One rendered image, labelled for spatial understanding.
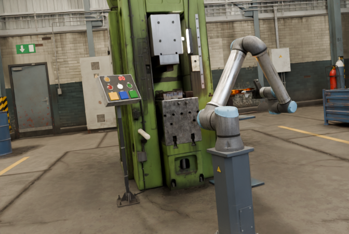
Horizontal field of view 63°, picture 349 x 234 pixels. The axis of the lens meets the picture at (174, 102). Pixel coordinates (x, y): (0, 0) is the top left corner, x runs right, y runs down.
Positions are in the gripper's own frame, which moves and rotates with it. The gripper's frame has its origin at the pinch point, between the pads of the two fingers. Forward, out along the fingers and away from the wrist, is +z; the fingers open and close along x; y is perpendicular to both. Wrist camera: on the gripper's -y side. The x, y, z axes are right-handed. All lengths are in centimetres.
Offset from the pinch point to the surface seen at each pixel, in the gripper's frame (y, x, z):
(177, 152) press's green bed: 55, -53, 50
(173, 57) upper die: -39, -46, 55
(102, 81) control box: -21, -120, 47
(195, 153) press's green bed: 59, -35, 48
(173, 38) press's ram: -58, -44, 55
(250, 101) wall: 59, 428, 538
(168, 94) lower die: -3, -54, 56
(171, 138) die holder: 40, -58, 51
